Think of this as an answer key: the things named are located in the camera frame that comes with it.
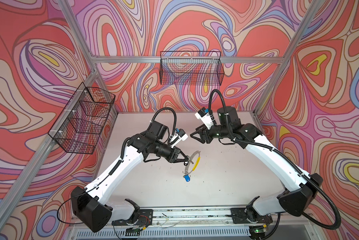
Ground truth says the black wire basket left wall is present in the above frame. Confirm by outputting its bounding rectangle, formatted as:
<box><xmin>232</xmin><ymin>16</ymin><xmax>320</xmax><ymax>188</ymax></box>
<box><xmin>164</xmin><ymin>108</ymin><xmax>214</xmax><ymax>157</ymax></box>
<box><xmin>48</xmin><ymin>83</ymin><xmax>115</xmax><ymax>155</ymax></box>

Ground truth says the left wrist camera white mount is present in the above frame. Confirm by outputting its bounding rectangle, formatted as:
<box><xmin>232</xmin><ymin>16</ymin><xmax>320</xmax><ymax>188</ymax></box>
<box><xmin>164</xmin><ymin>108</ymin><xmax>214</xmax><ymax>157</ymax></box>
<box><xmin>169</xmin><ymin>128</ymin><xmax>188</xmax><ymax>148</ymax></box>

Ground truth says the large keyring with yellow sleeve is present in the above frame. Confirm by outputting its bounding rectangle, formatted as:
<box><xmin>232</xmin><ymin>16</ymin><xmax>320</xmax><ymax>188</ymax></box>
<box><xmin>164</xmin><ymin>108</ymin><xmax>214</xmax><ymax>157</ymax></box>
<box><xmin>183</xmin><ymin>151</ymin><xmax>201</xmax><ymax>177</ymax></box>

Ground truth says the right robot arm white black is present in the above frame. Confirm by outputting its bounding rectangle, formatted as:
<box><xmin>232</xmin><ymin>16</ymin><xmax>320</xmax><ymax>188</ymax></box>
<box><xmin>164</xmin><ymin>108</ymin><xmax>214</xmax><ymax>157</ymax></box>
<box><xmin>190</xmin><ymin>89</ymin><xmax>341</xmax><ymax>230</ymax></box>

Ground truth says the black wire basket back wall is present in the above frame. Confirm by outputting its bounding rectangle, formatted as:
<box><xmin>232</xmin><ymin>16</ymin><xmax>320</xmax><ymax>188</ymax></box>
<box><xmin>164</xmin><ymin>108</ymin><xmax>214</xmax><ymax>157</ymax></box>
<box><xmin>159</xmin><ymin>50</ymin><xmax>225</xmax><ymax>86</ymax></box>

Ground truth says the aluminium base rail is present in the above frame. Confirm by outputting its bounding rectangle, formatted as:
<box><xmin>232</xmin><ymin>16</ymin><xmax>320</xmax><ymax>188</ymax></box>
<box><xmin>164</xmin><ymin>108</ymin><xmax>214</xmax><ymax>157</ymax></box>
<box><xmin>63</xmin><ymin>206</ymin><xmax>324</xmax><ymax>240</ymax></box>

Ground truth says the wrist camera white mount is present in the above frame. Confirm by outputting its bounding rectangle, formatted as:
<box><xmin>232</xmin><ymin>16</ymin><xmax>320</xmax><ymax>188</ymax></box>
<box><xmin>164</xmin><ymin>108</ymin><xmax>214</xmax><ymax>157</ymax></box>
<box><xmin>195</xmin><ymin>107</ymin><xmax>216</xmax><ymax>130</ymax></box>
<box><xmin>169</xmin><ymin>128</ymin><xmax>188</xmax><ymax>148</ymax></box>

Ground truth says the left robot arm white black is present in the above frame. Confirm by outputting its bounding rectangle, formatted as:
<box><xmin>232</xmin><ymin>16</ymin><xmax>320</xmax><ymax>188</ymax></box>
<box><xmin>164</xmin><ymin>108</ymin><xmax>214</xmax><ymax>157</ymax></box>
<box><xmin>69</xmin><ymin>107</ymin><xmax>190</xmax><ymax>233</ymax></box>

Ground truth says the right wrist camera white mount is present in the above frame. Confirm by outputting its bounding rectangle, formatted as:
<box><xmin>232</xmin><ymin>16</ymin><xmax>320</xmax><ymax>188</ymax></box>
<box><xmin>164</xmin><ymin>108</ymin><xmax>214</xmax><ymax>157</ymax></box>
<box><xmin>195</xmin><ymin>107</ymin><xmax>216</xmax><ymax>130</ymax></box>

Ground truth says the black wire basket wall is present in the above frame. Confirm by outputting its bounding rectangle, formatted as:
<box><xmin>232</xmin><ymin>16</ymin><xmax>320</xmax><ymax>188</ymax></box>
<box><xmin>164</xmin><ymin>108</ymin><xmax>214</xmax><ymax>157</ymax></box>
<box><xmin>159</xmin><ymin>50</ymin><xmax>225</xmax><ymax>86</ymax></box>
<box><xmin>48</xmin><ymin>83</ymin><xmax>115</xmax><ymax>155</ymax></box>

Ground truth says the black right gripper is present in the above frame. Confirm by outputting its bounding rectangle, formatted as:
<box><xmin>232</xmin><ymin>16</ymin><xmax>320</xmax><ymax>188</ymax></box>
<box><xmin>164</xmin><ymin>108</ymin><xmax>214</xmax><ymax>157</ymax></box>
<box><xmin>190</xmin><ymin>122</ymin><xmax>231</xmax><ymax>144</ymax></box>

